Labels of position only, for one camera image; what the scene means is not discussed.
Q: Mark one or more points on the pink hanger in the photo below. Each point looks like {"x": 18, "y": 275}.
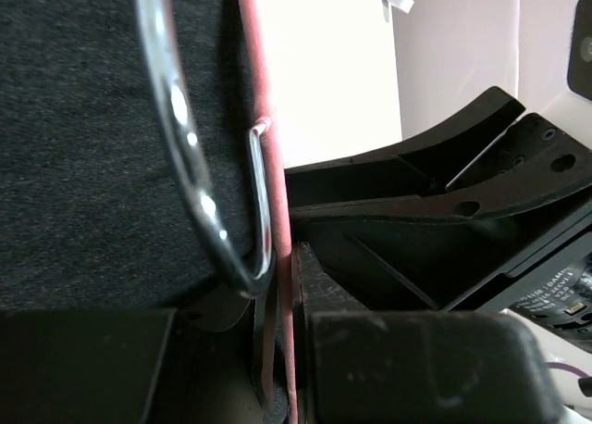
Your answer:
{"x": 269, "y": 278}

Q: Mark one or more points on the black denim trousers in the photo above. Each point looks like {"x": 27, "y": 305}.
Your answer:
{"x": 90, "y": 213}

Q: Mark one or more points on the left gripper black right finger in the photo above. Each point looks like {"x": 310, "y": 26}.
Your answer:
{"x": 315, "y": 291}

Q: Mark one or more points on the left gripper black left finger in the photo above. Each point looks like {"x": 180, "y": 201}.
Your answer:
{"x": 230, "y": 355}

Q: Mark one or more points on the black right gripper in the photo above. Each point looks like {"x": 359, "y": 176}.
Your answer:
{"x": 489, "y": 209}

